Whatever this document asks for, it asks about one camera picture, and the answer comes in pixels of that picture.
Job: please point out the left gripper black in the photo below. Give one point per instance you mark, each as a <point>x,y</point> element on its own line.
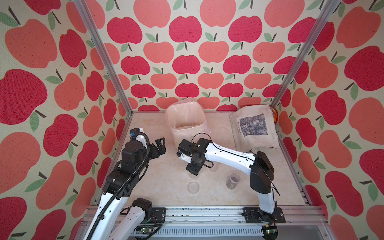
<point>156,153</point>

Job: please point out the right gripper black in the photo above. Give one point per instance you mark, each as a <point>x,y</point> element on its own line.
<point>192,169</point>

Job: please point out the tall clear jar of rosebuds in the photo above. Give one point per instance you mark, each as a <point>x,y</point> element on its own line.
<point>213,166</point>

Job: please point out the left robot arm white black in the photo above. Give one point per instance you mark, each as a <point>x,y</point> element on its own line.
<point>119,185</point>

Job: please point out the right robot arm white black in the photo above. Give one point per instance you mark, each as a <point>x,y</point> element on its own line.
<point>257,166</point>

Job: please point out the cream trash bin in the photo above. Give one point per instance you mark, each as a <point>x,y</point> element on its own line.
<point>186,126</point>

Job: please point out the pink plastic bin liner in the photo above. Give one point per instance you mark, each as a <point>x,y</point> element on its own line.
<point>186,120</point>

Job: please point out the white Monet tote bag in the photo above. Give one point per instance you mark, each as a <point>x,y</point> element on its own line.
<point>253,127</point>

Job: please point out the orange snack packet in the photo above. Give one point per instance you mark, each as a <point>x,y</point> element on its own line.
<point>275,114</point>

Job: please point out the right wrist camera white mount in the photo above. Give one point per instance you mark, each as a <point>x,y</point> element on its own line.
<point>181,155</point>

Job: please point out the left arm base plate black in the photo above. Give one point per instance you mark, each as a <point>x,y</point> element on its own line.
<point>154,216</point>

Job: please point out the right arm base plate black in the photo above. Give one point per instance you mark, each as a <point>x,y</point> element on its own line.
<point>257,216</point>

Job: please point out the aluminium front rail frame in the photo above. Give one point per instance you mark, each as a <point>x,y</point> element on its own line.
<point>302,223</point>

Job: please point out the left aluminium corner post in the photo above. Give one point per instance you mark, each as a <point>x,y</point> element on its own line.
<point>103,53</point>

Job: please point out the aluminium corner post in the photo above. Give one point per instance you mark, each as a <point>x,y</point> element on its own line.
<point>103,53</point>
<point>325,14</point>

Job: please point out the right aluminium corner post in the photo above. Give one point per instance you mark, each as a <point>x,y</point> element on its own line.
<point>325,14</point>

